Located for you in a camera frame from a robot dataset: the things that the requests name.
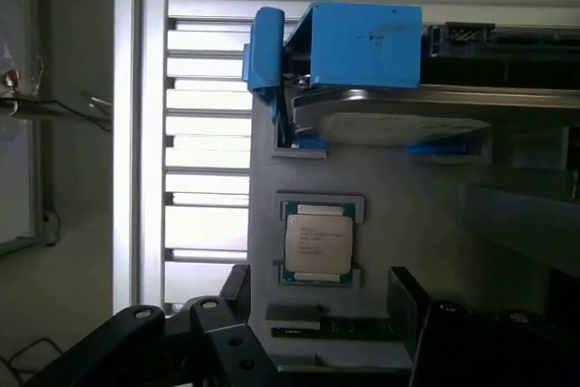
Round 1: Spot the silver CPU with green edge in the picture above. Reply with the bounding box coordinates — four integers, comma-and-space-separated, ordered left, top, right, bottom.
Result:
280, 199, 356, 286

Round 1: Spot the thin black floor cable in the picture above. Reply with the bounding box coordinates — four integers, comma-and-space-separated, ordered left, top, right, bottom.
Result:
0, 335, 63, 387

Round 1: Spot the blue plastic holder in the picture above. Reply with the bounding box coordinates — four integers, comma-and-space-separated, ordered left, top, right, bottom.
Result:
243, 2, 470, 156

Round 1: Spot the aluminium table frame rail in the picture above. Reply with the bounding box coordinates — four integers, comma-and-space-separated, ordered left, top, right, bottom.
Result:
111, 0, 169, 315

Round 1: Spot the silver hard drive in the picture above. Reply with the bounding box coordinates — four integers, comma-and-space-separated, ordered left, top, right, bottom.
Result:
289, 21, 580, 134

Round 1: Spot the black RAM stick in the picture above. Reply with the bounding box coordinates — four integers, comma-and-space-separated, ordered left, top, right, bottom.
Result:
270, 316, 396, 340

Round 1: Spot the black wire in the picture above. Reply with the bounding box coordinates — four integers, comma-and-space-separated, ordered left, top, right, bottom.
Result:
275, 73, 303, 149

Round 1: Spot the grey parts rack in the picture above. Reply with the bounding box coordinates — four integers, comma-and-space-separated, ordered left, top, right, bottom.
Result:
247, 95, 580, 387

